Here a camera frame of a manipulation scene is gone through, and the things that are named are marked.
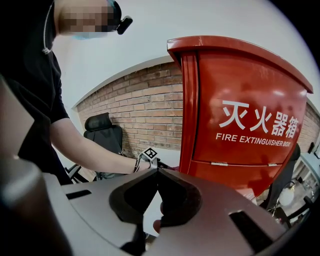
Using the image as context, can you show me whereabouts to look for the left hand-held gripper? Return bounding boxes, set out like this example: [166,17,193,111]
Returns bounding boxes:
[137,147,169,170]

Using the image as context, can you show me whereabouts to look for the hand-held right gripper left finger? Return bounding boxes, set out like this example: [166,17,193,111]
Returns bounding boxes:
[42,167,161,256]

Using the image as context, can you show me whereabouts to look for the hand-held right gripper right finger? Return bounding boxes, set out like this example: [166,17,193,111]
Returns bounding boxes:
[146,167,286,256]

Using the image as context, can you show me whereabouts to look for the red fire extinguisher box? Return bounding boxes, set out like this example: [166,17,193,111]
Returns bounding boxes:
[166,35,314,201]

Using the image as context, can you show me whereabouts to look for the person's left forearm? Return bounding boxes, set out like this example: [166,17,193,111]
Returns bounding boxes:
[49,117,151,175]

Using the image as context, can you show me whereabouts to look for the person's right hand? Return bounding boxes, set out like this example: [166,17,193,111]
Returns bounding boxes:
[152,201,165,235]

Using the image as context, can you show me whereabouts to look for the black office chair with bags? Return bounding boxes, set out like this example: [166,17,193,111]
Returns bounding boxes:
[64,112,124,185]

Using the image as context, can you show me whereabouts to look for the white round plush toy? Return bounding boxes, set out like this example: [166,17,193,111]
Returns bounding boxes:
[278,186,296,207]

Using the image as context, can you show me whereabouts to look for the white office desk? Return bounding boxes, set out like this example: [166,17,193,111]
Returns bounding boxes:
[298,151,320,181]

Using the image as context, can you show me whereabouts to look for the person's black clothing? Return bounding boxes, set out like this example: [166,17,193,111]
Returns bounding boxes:
[0,0,74,186]

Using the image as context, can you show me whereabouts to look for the blue face mask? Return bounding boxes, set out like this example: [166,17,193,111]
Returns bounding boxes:
[71,31,109,41]

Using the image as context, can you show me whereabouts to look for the black head-mounted camera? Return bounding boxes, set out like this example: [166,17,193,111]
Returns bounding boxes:
[116,15,134,36]

